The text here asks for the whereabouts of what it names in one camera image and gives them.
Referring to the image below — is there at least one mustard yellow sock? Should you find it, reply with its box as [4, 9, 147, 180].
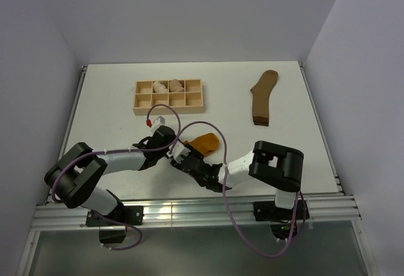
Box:
[184, 133, 220, 157]

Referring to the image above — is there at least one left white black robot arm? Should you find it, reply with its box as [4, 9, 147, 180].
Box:
[44, 125, 175, 225]

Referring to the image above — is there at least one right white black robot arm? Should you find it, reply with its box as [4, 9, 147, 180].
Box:
[168, 141, 304, 219]

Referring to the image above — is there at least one wooden compartment tray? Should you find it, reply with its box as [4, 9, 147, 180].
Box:
[133, 79, 205, 116]

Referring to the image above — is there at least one beige rolled sock left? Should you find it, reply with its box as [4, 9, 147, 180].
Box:
[153, 81, 168, 93]

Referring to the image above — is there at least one beige rolled sock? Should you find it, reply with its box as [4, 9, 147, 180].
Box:
[153, 81, 168, 93]
[169, 79, 184, 93]

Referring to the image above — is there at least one beige rolled sock right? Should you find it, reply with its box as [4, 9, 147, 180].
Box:
[169, 79, 184, 93]

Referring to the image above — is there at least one brown sock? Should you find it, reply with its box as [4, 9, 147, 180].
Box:
[250, 70, 278, 126]

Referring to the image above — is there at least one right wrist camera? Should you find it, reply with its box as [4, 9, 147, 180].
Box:
[167, 141, 190, 164]

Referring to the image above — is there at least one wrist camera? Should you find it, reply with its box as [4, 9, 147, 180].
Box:
[167, 141, 190, 164]
[146, 116, 165, 133]

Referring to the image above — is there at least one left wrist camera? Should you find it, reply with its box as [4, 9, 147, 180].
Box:
[146, 116, 165, 133]

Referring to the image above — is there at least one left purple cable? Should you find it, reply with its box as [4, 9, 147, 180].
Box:
[50, 104, 181, 251]

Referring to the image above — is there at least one purple cable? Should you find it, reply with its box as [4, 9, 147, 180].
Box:
[50, 104, 181, 251]
[167, 121, 306, 257]

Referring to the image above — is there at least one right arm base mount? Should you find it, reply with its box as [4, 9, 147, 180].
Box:
[253, 200, 310, 241]

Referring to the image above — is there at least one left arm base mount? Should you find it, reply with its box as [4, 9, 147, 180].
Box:
[85, 205, 144, 251]

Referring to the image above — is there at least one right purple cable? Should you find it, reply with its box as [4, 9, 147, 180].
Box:
[167, 121, 306, 257]

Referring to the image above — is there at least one aluminium rail frame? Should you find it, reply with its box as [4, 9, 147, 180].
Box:
[30, 64, 364, 229]

